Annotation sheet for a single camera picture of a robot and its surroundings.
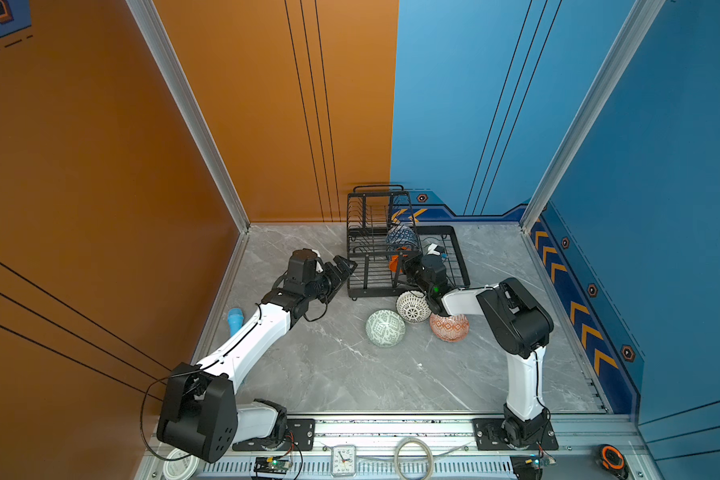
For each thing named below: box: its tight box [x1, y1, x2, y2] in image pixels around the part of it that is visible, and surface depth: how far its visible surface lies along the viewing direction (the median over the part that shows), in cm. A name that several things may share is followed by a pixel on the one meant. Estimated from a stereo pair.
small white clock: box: [330, 444, 357, 477], surface depth 70 cm
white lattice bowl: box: [396, 290, 432, 324], surface depth 96 cm
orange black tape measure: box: [594, 444, 629, 480], surface depth 69 cm
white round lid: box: [162, 452, 199, 480], surface depth 65 cm
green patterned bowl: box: [365, 309, 406, 347], surface depth 91 cm
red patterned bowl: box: [430, 313, 471, 343], surface depth 92 cm
